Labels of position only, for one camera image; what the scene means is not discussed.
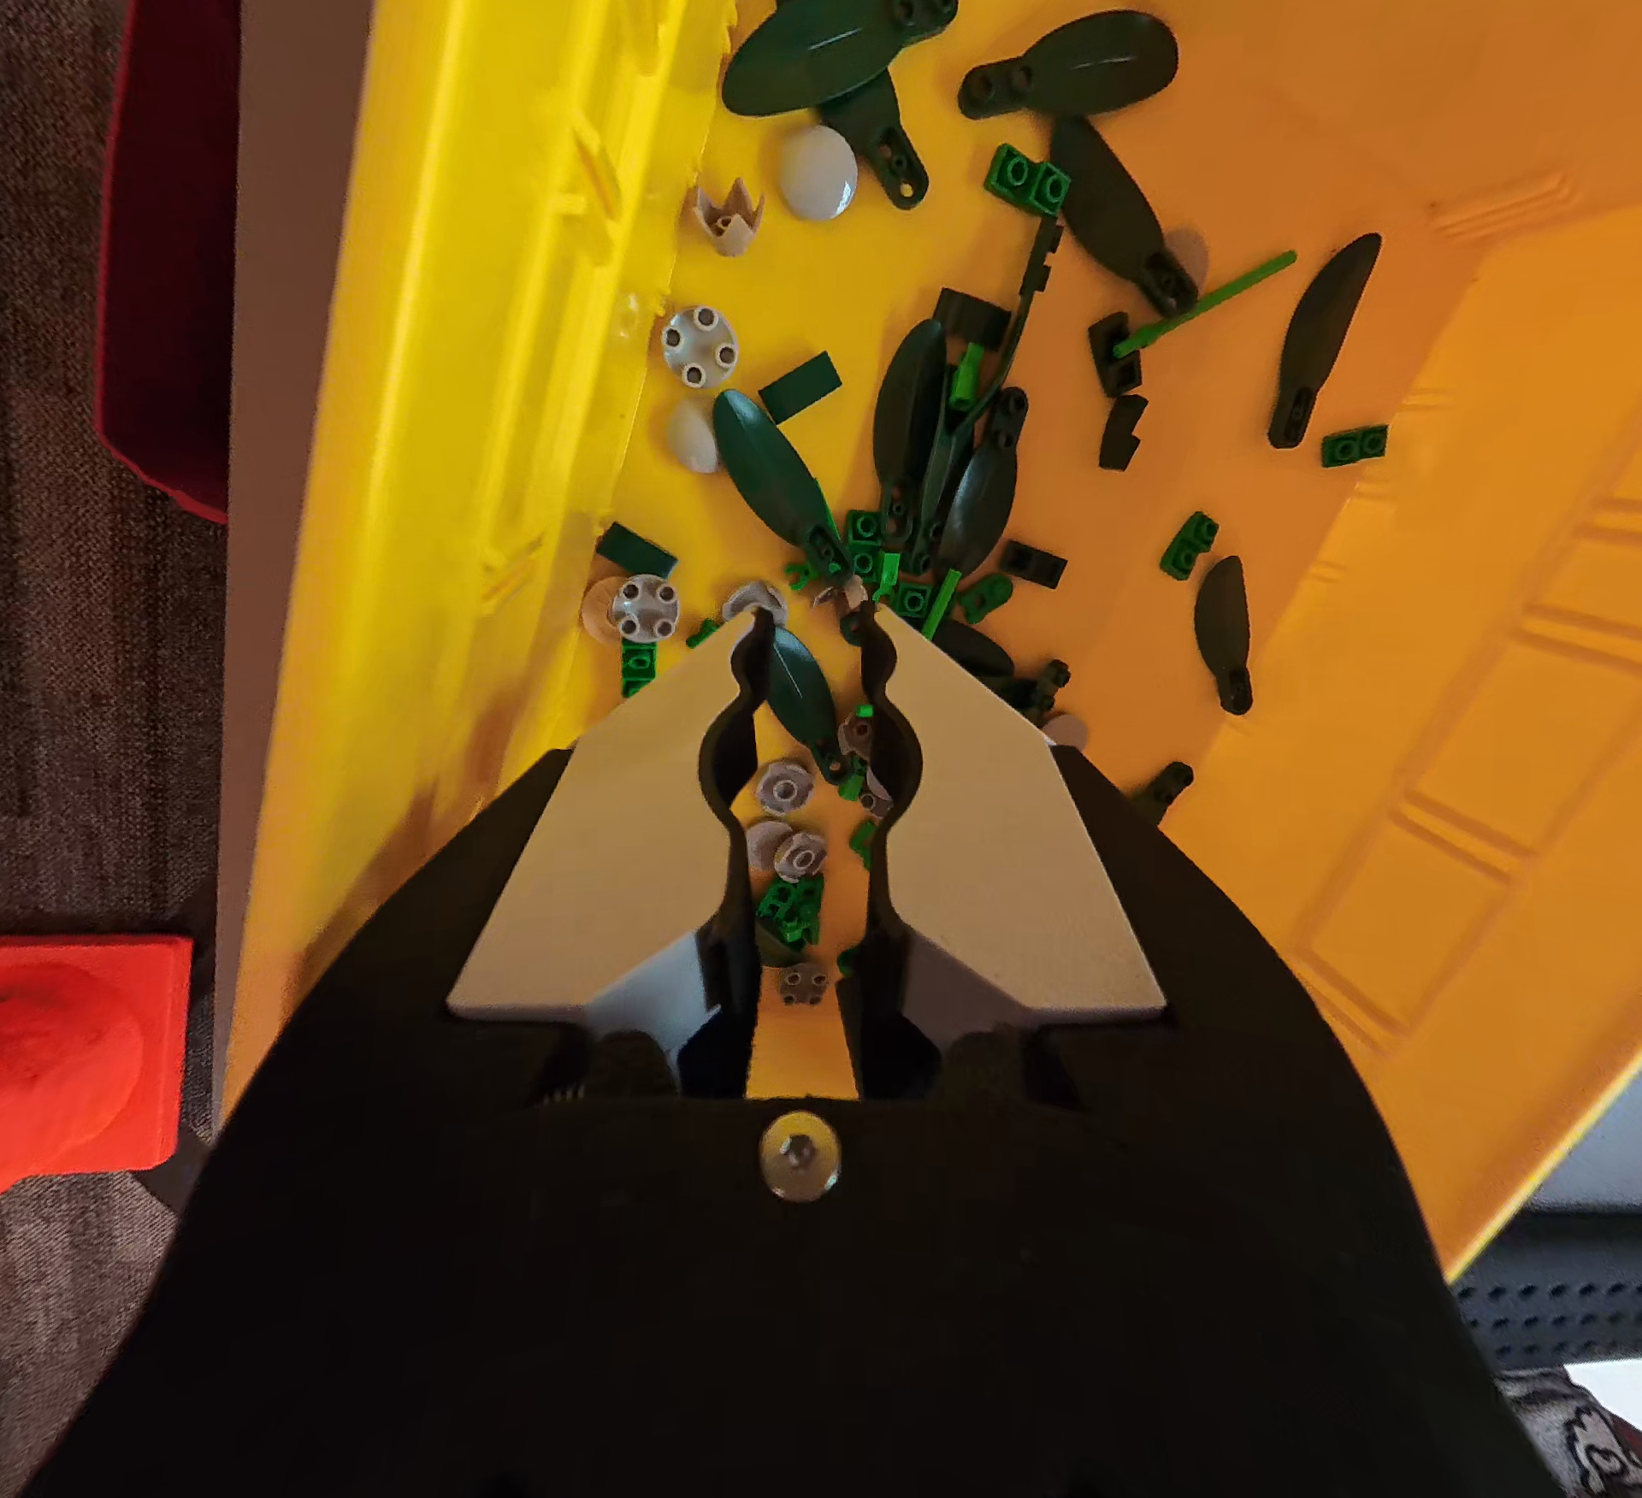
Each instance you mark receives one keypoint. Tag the long green brick bar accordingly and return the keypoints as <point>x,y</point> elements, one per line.
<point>1205,303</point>
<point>940,602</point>

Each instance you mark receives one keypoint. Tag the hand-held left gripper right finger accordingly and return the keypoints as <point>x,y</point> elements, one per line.
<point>1012,882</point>

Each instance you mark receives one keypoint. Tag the patterned cloth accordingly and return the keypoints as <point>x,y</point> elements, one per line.
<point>1577,1447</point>

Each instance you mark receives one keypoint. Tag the red plastic bin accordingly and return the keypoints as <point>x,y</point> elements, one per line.
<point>165,241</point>

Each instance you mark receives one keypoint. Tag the pile of brick pieces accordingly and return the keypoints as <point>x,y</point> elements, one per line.
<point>821,48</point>

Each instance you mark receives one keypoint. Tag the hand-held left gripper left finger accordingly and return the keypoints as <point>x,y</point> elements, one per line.
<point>602,882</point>

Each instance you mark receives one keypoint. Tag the grey round studded plate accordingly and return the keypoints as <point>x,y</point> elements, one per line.
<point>802,981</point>

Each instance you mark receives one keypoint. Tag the yellow plastic bin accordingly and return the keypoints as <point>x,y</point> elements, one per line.
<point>513,241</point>

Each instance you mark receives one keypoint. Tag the black perforated panel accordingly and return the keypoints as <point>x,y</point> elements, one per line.
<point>1565,1305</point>

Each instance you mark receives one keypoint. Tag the orange traffic cone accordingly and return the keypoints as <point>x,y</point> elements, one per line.
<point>77,1048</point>

